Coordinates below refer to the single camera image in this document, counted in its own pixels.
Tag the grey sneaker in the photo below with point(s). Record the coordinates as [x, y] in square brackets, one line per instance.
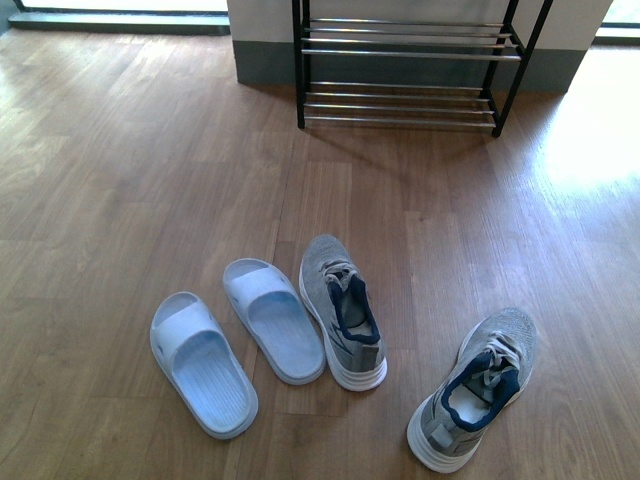
[334, 292]
[494, 364]

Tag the light blue slide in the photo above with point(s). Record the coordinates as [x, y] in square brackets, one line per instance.
[192, 351]
[269, 307]

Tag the black metal shoe rack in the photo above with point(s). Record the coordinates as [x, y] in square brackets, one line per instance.
[461, 71]

